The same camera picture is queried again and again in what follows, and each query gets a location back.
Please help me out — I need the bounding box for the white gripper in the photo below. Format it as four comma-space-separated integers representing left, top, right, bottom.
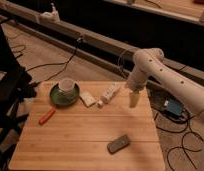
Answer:
126, 69, 148, 108

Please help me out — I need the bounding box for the grey eraser block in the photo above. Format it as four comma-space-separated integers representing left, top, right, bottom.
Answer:
107, 135, 131, 154

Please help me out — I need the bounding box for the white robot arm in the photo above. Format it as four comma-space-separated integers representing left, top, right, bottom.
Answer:
127, 48, 204, 125

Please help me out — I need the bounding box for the white ceramic cup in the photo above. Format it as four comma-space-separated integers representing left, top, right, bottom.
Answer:
58, 78, 75, 95

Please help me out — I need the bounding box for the white tube bottle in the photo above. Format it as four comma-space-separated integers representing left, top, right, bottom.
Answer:
96, 82, 121, 108

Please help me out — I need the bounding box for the blue power box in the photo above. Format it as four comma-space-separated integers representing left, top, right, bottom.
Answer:
164, 99, 183, 116

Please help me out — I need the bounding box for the white rectangular block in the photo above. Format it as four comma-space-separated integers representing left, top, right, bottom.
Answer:
80, 92, 96, 107

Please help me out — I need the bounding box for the green plate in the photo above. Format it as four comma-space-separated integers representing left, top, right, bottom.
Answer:
49, 84, 80, 107

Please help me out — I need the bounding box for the orange marker pen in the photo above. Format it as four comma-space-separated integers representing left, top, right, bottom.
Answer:
38, 107, 56, 125

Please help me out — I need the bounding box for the grey metal rail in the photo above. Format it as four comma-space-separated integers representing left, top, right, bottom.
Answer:
0, 0, 204, 86

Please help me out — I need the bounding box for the black floor cable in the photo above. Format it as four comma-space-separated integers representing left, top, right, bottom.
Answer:
26, 39, 83, 83

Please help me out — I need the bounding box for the white object on rail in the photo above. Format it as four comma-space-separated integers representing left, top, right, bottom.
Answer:
41, 4, 60, 23

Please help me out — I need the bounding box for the black chair frame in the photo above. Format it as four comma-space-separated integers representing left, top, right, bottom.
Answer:
0, 24, 36, 161

